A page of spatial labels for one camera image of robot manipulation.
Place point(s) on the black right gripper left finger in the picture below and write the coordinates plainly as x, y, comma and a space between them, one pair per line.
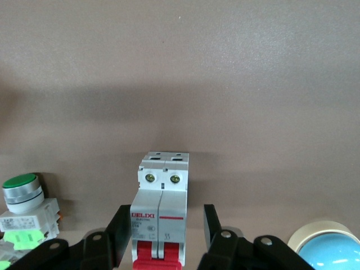
92, 250

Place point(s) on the blue dome light beige base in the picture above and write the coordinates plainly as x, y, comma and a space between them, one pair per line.
329, 250

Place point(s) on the white circuit breaker red lever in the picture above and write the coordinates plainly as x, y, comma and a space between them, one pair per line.
159, 202

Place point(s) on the brown table mat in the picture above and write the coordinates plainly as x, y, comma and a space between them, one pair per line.
180, 84

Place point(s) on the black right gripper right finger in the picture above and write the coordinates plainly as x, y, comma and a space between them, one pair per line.
233, 253

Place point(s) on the green head push button switch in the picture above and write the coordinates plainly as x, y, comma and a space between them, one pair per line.
25, 199

